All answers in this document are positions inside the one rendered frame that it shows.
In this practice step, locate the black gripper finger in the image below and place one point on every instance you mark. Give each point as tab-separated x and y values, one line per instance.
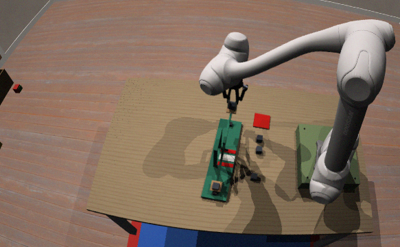
227	97
245	88

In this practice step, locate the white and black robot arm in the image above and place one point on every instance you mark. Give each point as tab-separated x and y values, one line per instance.
362	46

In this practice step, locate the red flat square plate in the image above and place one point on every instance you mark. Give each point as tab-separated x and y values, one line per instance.
261	121

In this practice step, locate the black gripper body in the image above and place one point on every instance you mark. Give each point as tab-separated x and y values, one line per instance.
239	85

